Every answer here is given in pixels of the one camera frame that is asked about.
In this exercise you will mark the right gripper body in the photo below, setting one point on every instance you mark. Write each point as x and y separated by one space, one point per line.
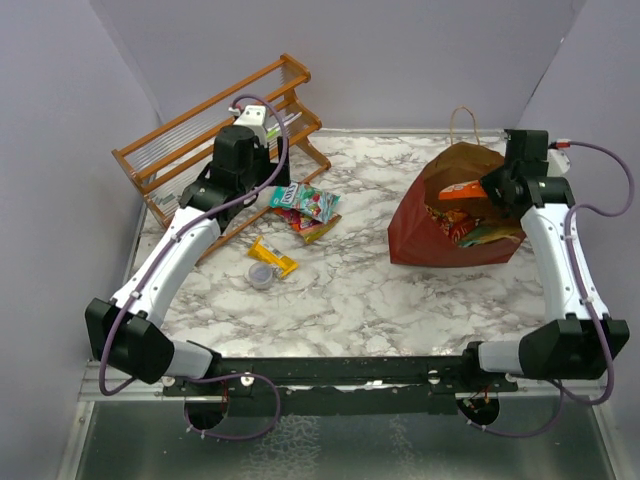
494 185

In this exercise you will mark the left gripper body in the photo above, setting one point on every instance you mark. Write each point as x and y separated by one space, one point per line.
263 169

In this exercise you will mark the teal Fox's candy bag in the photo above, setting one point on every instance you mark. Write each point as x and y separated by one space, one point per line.
305 199

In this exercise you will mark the orange fruit candy bag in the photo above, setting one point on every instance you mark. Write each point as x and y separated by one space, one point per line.
308 228

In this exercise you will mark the yellow snack bar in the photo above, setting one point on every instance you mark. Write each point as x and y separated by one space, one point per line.
263 251

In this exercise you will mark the red brown paper bag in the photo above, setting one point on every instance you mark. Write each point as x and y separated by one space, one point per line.
415 240

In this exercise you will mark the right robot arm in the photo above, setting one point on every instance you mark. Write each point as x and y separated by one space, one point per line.
580 338

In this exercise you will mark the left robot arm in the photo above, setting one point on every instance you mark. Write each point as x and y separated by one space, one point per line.
125 331

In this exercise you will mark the red rice cracker bag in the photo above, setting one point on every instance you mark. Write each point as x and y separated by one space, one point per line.
455 224

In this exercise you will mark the beige snack packet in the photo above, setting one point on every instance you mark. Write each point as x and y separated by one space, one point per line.
489 234

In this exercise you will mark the small clear plastic cup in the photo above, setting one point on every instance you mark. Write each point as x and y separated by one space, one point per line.
260 276

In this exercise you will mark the orange wooden rack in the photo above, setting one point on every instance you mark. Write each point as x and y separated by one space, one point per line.
163 162

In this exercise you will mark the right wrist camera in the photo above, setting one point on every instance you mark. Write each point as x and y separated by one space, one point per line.
557 158

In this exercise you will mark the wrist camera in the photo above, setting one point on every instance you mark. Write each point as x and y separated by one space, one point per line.
253 117
557 158

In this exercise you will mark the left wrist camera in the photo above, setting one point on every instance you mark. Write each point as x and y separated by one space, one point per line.
253 117

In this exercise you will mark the black mounting rail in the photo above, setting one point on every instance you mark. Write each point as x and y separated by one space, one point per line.
327 386

